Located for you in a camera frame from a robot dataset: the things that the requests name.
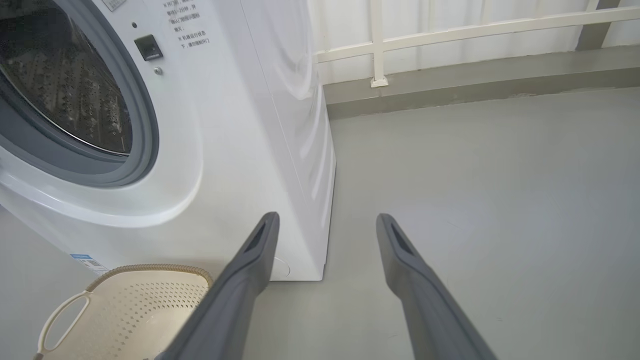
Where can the black door latch socket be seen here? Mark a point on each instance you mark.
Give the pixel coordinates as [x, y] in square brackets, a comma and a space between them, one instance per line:
[148, 47]

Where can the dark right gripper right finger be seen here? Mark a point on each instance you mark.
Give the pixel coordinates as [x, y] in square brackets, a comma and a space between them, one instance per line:
[425, 300]

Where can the round white filter cover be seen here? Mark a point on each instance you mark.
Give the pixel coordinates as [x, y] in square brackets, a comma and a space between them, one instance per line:
[281, 267]

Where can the blue energy label sticker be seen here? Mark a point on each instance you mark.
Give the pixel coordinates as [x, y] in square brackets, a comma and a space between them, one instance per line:
[90, 264]

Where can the white front-load washing machine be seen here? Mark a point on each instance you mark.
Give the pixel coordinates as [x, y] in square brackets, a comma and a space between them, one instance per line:
[240, 150]

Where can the printed text warning label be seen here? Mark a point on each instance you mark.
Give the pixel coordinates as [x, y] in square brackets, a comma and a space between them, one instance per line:
[187, 25]

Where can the grey rectangular rim sticker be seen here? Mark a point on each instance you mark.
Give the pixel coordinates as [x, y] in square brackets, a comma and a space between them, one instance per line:
[114, 4]

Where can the stainless steel washing machine drum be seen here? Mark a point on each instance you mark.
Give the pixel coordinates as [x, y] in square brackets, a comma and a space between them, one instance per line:
[65, 80]

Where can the white metal railing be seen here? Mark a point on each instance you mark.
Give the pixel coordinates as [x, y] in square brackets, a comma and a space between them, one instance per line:
[450, 34]

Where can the cream perforated laundry basket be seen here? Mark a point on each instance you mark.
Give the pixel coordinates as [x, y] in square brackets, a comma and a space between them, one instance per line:
[140, 320]

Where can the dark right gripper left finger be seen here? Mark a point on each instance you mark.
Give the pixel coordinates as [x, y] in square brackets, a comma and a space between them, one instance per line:
[230, 300]

